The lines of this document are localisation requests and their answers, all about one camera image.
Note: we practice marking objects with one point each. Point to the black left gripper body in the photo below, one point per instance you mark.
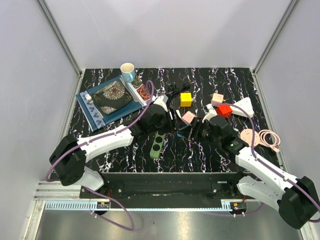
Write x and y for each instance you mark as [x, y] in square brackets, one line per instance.
[166, 124]

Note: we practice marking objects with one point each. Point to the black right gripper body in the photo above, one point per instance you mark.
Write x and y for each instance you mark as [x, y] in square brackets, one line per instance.
[203, 132]

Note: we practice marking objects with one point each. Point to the pink cube socket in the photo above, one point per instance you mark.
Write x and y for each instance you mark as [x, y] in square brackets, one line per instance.
[188, 117]

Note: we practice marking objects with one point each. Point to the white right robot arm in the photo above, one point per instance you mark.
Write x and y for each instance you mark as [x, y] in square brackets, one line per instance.
[295, 199]

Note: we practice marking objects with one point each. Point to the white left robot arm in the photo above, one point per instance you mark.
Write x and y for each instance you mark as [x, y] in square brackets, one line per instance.
[70, 157]

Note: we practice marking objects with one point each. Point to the green power strip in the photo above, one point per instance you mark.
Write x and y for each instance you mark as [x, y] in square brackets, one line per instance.
[157, 144]

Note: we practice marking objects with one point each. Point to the yellow cube socket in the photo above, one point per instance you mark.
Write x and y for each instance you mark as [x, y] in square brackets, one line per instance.
[185, 99]

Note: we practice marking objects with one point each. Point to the red cube socket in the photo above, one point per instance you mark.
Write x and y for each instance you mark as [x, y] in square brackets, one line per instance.
[224, 111]

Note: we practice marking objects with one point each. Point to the beige cube socket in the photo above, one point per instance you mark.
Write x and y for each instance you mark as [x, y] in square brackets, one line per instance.
[217, 99]

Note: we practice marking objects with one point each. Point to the pink round socket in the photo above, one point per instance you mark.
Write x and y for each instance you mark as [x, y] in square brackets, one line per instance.
[250, 137]

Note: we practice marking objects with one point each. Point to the white triangular power strip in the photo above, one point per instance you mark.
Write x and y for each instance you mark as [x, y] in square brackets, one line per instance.
[246, 105]

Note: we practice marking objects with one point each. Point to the dark floral square plate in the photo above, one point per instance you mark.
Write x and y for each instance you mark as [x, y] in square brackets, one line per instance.
[112, 97]

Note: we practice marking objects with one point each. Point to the teal ceramic mug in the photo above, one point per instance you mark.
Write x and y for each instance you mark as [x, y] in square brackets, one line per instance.
[128, 72]

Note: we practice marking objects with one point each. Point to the silver fork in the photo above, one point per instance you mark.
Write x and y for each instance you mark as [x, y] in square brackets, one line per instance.
[90, 100]

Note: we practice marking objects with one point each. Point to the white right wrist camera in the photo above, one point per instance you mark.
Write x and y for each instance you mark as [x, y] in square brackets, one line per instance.
[210, 112]

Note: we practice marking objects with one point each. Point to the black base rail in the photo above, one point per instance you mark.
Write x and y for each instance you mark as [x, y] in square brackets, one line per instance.
[172, 191]

